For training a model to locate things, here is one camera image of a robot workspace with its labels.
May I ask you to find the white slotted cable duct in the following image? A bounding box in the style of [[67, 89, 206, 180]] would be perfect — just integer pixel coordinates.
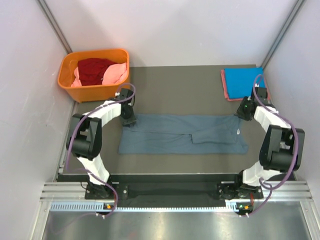
[[49, 201, 253, 212]]

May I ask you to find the aluminium frame rail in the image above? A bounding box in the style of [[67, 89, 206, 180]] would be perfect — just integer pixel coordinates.
[[40, 182, 114, 202]]

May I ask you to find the pink t shirt in bin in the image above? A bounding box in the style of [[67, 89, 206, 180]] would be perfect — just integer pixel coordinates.
[[71, 63, 128, 87]]

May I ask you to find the aluminium corner post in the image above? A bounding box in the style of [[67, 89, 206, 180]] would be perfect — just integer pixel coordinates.
[[36, 0, 73, 54], [260, 0, 306, 69]]

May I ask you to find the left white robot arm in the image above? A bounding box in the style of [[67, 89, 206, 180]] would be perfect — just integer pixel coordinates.
[[65, 86, 136, 200]]

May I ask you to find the grey-blue t shirt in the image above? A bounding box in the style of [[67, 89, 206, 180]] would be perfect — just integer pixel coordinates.
[[118, 114, 249, 155]]

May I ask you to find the folded pink t shirt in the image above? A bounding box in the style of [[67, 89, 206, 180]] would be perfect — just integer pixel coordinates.
[[220, 68, 271, 102]]

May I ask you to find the dark red t shirt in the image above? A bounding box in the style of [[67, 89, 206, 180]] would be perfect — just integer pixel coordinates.
[[77, 58, 116, 86]]

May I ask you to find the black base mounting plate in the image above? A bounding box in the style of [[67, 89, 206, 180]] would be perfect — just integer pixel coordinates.
[[57, 173, 264, 209]]

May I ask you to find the left aluminium corner post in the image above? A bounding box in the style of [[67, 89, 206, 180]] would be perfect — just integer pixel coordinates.
[[36, 0, 73, 54]]

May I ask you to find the orange plastic bin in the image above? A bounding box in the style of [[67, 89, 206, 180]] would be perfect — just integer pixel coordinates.
[[57, 48, 130, 103]]

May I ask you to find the right aluminium corner post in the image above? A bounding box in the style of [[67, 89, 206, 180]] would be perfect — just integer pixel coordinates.
[[260, 0, 306, 69]]

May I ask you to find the folded bright blue t shirt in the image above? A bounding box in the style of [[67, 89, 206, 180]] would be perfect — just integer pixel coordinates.
[[223, 66, 268, 100]]

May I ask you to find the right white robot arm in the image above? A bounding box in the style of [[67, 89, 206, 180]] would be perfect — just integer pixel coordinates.
[[217, 84, 305, 200]]

